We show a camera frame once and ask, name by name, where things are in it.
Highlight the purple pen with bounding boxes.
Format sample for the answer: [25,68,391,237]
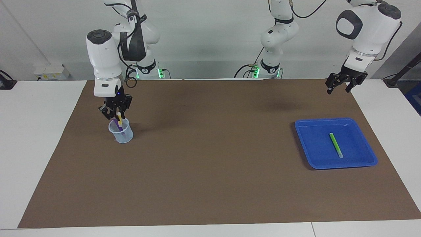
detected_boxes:
[112,119,127,139]

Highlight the green pen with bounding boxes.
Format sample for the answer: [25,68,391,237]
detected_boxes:
[329,133,344,159]

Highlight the translucent plastic cup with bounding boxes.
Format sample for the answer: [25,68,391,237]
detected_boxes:
[109,118,134,144]

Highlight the black tripod pole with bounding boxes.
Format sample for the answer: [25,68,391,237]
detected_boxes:
[383,53,421,88]

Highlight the blue plastic tray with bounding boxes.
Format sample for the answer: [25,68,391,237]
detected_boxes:
[295,118,378,170]

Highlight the blue box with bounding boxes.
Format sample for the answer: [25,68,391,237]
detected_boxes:
[405,82,421,116]

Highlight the white power strip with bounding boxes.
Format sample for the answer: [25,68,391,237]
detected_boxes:
[34,64,70,80]

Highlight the black clamp stand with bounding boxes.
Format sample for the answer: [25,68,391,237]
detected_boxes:
[0,70,17,90]

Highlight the brown table mat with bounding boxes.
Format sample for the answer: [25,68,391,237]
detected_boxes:
[18,78,421,228]

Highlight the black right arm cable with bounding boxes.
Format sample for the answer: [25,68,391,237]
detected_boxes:
[117,0,138,89]

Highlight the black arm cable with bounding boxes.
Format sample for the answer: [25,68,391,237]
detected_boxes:
[289,0,404,62]
[117,0,138,89]

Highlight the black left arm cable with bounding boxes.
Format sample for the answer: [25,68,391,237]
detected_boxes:
[289,0,404,62]

